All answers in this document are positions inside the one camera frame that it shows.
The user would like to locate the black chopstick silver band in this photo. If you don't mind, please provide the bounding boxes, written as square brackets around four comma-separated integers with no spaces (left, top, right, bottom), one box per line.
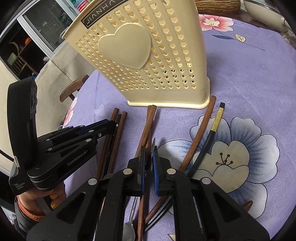
[101,114,121,179]

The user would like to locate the brown wooden chopstick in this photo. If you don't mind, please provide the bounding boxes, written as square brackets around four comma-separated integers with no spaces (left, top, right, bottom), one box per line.
[144,95,216,225]
[137,106,157,240]
[135,105,155,158]
[95,107,120,181]
[107,111,127,174]

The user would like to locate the left hand yellow nails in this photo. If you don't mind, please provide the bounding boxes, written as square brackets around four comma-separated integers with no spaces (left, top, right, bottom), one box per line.
[16,182,66,221]

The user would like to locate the wooden chair back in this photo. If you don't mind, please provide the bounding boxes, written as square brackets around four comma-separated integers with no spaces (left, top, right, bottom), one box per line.
[59,75,89,102]

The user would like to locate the black chopstick gold band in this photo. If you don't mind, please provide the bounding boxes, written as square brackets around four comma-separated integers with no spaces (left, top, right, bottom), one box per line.
[144,102,225,232]

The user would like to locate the glass cabinet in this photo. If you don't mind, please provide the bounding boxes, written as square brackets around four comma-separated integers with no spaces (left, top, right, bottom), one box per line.
[1,1,79,80]

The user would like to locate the cream plastic utensil holder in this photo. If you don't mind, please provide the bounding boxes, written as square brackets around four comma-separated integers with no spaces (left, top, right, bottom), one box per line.
[63,0,210,109]

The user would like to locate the blue water jug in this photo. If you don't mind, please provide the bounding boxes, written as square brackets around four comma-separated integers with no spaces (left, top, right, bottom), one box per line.
[70,0,92,12]

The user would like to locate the woven brown basket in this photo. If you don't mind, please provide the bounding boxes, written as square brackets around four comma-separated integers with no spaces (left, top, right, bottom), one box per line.
[195,0,241,15]

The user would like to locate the cream frying pan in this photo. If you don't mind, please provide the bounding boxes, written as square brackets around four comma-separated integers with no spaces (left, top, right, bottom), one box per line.
[243,0,292,32]

